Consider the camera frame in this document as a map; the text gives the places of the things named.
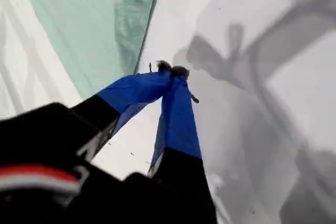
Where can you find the pale green T-shirt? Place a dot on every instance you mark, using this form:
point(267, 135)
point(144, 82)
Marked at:
point(86, 24)

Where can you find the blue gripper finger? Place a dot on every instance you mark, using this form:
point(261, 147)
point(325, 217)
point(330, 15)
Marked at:
point(136, 90)
point(177, 119)

